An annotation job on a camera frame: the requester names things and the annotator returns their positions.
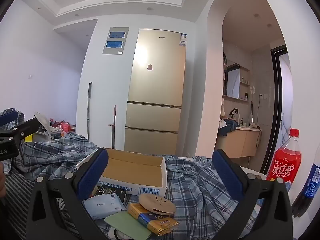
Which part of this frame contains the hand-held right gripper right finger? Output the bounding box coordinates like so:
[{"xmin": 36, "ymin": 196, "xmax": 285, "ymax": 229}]
[{"xmin": 212, "ymin": 149, "xmax": 293, "ymax": 240}]

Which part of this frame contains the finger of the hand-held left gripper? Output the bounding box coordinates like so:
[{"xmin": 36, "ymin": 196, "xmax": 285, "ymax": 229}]
[
  {"xmin": 0, "ymin": 118, "xmax": 41, "ymax": 143},
  {"xmin": 0, "ymin": 111, "xmax": 18, "ymax": 127}
]

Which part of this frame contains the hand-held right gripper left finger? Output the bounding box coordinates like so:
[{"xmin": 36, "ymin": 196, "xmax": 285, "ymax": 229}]
[{"xmin": 26, "ymin": 148, "xmax": 109, "ymax": 240}]

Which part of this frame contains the cardboard box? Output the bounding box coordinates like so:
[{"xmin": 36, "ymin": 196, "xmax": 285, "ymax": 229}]
[{"xmin": 76, "ymin": 148, "xmax": 167, "ymax": 197}]

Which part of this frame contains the light green cloth pad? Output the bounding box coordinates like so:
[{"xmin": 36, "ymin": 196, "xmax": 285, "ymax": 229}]
[{"xmin": 104, "ymin": 211, "xmax": 153, "ymax": 240}]

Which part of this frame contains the round beige slotted disc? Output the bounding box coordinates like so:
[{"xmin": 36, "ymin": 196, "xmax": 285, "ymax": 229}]
[{"xmin": 138, "ymin": 193, "xmax": 177, "ymax": 215}]

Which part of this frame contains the yellow and blue packet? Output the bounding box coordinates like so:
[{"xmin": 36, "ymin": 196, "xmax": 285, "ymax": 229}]
[{"xmin": 127, "ymin": 202, "xmax": 180, "ymax": 236}]

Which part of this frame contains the black packet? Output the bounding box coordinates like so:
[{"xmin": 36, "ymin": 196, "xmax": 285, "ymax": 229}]
[{"xmin": 91, "ymin": 184, "xmax": 127, "ymax": 204}]

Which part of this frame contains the wooden vanity cabinet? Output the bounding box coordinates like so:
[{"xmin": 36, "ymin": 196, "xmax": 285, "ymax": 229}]
[{"xmin": 215, "ymin": 126, "xmax": 262, "ymax": 158}]

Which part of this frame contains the blue plaid shirt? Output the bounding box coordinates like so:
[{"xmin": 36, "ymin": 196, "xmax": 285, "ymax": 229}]
[{"xmin": 0, "ymin": 108, "xmax": 267, "ymax": 240}]

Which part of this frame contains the white wet wipes pack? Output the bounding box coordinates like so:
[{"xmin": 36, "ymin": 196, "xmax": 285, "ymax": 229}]
[{"xmin": 82, "ymin": 194, "xmax": 128, "ymax": 220}]

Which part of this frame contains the red plastic bags pile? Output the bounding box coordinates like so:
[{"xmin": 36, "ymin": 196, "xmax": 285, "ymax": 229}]
[{"xmin": 49, "ymin": 118, "xmax": 75, "ymax": 133}]

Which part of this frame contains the blue clothes pile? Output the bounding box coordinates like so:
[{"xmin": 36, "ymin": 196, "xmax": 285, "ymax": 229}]
[{"xmin": 220, "ymin": 119, "xmax": 242, "ymax": 137}]

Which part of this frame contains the grey striped cloth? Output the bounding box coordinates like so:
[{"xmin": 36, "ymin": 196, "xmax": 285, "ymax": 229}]
[{"xmin": 4, "ymin": 170, "xmax": 83, "ymax": 240}]

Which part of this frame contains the red iced tea bottle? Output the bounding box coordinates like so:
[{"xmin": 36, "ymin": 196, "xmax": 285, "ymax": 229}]
[{"xmin": 265, "ymin": 128, "xmax": 302, "ymax": 186}]

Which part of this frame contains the blue label cola bottle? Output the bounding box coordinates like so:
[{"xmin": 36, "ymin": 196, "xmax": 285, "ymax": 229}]
[{"xmin": 291, "ymin": 142, "xmax": 320, "ymax": 218}]

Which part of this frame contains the bathroom mirror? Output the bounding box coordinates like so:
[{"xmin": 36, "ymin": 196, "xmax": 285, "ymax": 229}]
[{"xmin": 226, "ymin": 60, "xmax": 240, "ymax": 98}]

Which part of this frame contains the gold refrigerator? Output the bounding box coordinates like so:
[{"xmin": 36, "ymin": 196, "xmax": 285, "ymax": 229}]
[{"xmin": 124, "ymin": 29, "xmax": 187, "ymax": 153}]

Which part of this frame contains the grey mop handle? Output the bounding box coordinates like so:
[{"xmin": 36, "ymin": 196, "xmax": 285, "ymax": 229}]
[{"xmin": 86, "ymin": 82, "xmax": 92, "ymax": 140}]

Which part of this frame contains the black door frame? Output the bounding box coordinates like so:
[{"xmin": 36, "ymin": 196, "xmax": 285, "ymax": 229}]
[{"xmin": 264, "ymin": 44, "xmax": 287, "ymax": 170}]

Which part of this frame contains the grey wall electrical panel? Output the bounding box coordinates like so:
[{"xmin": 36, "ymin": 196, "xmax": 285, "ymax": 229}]
[{"xmin": 102, "ymin": 27, "xmax": 130, "ymax": 55}]

